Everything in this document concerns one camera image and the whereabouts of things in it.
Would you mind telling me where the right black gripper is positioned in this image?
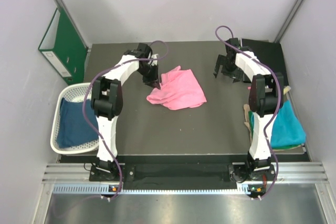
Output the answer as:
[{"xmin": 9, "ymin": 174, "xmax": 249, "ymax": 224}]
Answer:
[{"xmin": 213, "ymin": 55, "xmax": 243, "ymax": 83}]

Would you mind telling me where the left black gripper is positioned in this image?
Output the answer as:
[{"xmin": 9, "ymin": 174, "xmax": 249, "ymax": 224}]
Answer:
[{"xmin": 136, "ymin": 63, "xmax": 160, "ymax": 90}]

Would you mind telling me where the pink towel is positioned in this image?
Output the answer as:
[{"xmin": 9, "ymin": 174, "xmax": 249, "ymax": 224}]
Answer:
[{"xmin": 146, "ymin": 66, "xmax": 207, "ymax": 111}]

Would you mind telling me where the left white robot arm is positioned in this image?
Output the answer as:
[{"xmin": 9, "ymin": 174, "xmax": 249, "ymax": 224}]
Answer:
[{"xmin": 90, "ymin": 43, "xmax": 160, "ymax": 181}]

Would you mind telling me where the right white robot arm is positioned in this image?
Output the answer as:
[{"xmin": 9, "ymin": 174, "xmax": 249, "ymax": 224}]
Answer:
[{"xmin": 213, "ymin": 38, "xmax": 284, "ymax": 180}]

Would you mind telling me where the green folded towel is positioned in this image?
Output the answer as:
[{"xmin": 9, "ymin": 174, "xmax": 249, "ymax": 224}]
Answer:
[{"xmin": 248, "ymin": 111, "xmax": 302, "ymax": 152}]

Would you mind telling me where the white perforated plastic basket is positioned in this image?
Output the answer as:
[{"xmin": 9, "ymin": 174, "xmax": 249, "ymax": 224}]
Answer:
[{"xmin": 50, "ymin": 82, "xmax": 99, "ymax": 155}]

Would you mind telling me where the dark blue towel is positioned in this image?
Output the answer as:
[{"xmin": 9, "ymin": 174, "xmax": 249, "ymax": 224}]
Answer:
[{"xmin": 56, "ymin": 98, "xmax": 98, "ymax": 148}]

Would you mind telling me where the turquoise folded towel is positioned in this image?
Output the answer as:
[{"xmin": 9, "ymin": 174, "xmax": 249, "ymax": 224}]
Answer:
[{"xmin": 270, "ymin": 101, "xmax": 306, "ymax": 148}]

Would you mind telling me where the green lever arch binder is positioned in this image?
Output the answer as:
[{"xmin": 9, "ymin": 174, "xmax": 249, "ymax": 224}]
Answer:
[{"xmin": 38, "ymin": 9, "xmax": 88, "ymax": 85}]

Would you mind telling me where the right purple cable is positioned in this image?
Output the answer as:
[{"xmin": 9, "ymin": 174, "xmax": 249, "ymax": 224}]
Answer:
[{"xmin": 214, "ymin": 25, "xmax": 286, "ymax": 200}]

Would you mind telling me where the aluminium extrusion rail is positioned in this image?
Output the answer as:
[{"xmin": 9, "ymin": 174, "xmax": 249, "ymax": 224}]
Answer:
[{"xmin": 42, "ymin": 162, "xmax": 328, "ymax": 184}]

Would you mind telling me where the grey slotted cable duct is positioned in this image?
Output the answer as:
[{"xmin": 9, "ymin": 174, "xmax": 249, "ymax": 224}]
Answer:
[{"xmin": 52, "ymin": 183, "xmax": 266, "ymax": 195}]

